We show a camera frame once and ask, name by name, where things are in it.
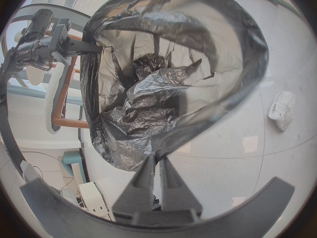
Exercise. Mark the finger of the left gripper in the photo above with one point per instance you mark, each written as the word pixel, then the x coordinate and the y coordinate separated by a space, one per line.
pixel 81 45
pixel 81 52

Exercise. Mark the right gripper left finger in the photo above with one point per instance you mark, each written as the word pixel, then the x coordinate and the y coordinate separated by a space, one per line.
pixel 138 194

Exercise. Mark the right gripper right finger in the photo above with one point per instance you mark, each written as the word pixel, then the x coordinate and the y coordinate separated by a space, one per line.
pixel 175 194

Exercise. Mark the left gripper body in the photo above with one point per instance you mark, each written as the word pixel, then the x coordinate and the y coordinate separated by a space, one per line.
pixel 34 52

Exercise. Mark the black plastic bag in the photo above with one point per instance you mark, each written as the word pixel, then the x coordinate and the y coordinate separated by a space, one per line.
pixel 153 103

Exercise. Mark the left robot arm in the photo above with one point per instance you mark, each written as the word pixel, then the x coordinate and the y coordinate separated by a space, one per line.
pixel 39 21

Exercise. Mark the white trash bin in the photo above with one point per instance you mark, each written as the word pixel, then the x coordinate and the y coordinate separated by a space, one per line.
pixel 111 176

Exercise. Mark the white cushioned wooden chair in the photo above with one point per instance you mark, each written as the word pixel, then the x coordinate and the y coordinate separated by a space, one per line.
pixel 53 95

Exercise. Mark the clear printed wrapper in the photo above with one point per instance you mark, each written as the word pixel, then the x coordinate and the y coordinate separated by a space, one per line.
pixel 282 108

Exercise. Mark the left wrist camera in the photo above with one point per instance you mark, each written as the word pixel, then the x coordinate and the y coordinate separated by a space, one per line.
pixel 64 23

